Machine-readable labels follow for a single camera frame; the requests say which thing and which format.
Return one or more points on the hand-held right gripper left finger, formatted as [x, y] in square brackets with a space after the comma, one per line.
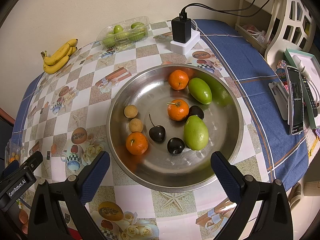
[96, 177]

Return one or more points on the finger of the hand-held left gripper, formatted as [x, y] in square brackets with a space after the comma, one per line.
[11, 167]
[35, 158]

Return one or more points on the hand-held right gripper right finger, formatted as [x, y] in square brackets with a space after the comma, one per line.
[226, 180]

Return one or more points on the green mango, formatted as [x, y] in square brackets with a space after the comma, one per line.
[200, 90]
[195, 132]

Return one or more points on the dark passion fruit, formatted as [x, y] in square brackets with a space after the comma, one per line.
[196, 112]
[175, 145]

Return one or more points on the small yellow-brown longan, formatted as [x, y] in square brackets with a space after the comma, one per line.
[136, 125]
[130, 111]

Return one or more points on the dark cherry with stem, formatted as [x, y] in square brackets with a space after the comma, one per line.
[157, 133]

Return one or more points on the orange with long stem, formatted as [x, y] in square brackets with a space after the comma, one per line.
[178, 110]

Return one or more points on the round metal bowl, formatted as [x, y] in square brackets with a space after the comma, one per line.
[150, 90]

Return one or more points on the clear plastic fruit box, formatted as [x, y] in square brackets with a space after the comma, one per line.
[11, 152]

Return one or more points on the red-brown wooden board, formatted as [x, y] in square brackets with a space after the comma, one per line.
[5, 116]

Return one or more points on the brown cardboard box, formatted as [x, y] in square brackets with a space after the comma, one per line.
[312, 188]

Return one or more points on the yellow banana bunch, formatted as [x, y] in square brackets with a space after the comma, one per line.
[56, 63]

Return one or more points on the grey phone stand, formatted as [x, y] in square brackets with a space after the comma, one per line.
[280, 97]

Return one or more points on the black smartphone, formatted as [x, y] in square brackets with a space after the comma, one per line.
[296, 100]

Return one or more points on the black remote control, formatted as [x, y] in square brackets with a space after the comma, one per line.
[310, 97]

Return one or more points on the blue tablecloth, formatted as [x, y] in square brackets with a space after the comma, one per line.
[250, 62]

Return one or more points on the colourful snack packet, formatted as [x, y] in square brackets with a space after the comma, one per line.
[282, 70]

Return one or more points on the checkered printed tablecloth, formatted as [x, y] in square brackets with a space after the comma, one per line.
[150, 55]

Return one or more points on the small white bottle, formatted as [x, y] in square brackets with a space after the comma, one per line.
[300, 63]

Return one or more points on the white charger base box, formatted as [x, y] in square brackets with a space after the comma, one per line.
[190, 43]

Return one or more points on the teal-rimmed white box tray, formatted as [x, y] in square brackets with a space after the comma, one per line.
[311, 62]

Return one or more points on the plastic bag with red contents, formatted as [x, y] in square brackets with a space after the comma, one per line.
[256, 33]

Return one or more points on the pile of small green jujubes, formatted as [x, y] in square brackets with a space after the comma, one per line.
[117, 28]

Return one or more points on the black charger block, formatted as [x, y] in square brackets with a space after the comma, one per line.
[181, 30]

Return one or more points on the clear plastic jujube container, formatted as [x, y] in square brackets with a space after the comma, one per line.
[125, 22]

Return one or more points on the white plastic chair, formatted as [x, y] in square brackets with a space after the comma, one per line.
[295, 25]

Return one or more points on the white shelf rack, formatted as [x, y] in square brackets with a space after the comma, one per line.
[257, 12]

